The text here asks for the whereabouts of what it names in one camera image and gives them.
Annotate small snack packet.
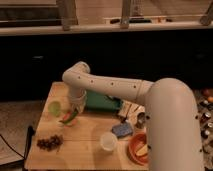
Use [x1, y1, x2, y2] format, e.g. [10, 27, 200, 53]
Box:
[117, 101, 142, 119]

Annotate green plastic cup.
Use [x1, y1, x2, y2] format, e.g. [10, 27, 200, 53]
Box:
[48, 101, 61, 117]

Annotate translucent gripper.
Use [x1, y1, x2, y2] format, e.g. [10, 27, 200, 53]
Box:
[69, 94, 86, 113]

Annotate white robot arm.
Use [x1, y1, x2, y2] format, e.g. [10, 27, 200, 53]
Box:
[62, 61, 205, 171]

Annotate yellow corn cob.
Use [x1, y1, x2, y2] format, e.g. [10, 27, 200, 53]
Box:
[136, 145, 148, 157]

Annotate blue sponge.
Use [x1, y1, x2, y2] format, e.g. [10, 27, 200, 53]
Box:
[112, 123, 133, 138]

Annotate bunch of dark grapes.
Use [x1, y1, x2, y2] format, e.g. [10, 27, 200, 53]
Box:
[37, 135, 63, 151]

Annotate orange peach fruit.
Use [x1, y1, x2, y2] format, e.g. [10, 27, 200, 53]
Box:
[62, 113, 77, 127]

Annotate orange bowl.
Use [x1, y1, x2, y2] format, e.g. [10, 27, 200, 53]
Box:
[128, 133, 148, 166]

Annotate green plastic tray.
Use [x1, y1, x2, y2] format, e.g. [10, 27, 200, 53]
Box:
[85, 91, 123, 111]

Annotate metal cup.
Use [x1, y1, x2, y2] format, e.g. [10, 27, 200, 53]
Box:
[136, 112, 146, 129]

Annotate green pepper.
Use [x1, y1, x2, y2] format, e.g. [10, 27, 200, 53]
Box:
[60, 110, 78, 124]

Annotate white plastic cup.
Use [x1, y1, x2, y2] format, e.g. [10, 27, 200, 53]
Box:
[100, 132, 118, 152]

